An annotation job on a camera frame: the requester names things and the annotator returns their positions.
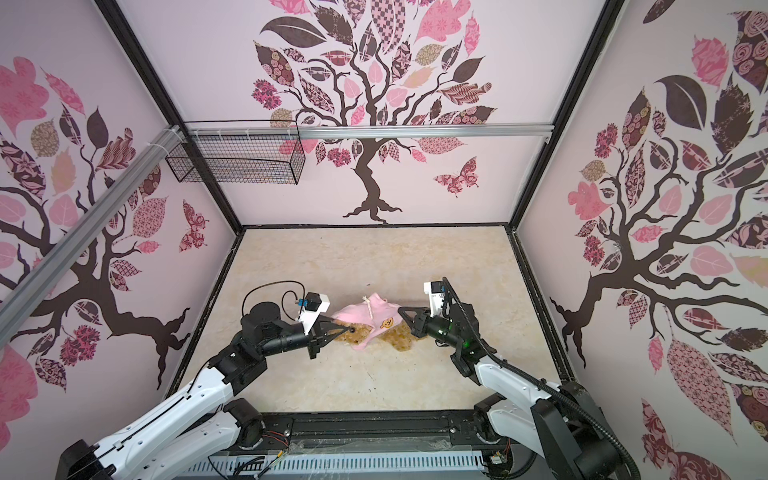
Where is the black wire basket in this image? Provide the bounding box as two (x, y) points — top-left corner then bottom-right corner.
(165, 120), (307, 185)

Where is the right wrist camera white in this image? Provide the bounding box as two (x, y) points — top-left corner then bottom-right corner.
(424, 281), (446, 317)

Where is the back aluminium rail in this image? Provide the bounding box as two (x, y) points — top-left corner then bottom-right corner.
(187, 123), (554, 140)

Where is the white slotted cable duct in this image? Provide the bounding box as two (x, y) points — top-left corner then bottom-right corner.
(177, 451), (486, 479)

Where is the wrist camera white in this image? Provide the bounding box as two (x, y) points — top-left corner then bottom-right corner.
(298, 292), (330, 335)
(424, 281), (446, 317)

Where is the left aluminium rail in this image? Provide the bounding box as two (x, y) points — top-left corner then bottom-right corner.
(1, 126), (183, 345)

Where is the pink knitted bear sweater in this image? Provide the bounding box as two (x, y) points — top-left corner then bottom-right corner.
(331, 293), (403, 351)

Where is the brown teddy bear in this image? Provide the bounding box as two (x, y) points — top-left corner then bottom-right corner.
(337, 321), (416, 352)

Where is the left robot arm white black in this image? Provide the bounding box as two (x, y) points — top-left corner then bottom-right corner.
(55, 302), (348, 479)

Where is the left camera black cable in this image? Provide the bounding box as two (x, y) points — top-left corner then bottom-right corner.
(241, 280), (307, 319)

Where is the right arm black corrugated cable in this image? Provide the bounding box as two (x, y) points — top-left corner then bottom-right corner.
(440, 277), (642, 480)

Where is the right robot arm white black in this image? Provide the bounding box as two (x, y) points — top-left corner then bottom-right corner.
(398, 296), (641, 479)

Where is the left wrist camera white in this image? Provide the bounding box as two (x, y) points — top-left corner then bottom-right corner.
(298, 292), (330, 335)

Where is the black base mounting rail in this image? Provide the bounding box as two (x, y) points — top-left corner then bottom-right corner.
(179, 407), (607, 451)

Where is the aluminium rail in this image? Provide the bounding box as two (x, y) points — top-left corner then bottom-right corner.
(1, 126), (183, 345)
(187, 123), (554, 140)

